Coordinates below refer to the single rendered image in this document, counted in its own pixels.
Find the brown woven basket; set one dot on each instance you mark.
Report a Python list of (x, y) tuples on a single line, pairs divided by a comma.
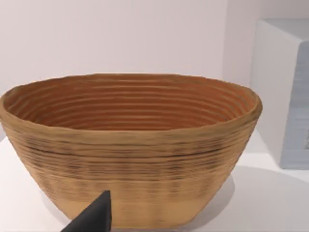
[(135, 149)]

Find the pale grey microwave oven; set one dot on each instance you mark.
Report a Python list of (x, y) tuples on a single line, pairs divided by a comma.
[(285, 96)]

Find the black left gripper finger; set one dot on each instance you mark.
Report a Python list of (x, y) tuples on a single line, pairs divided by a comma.
[(96, 215)]

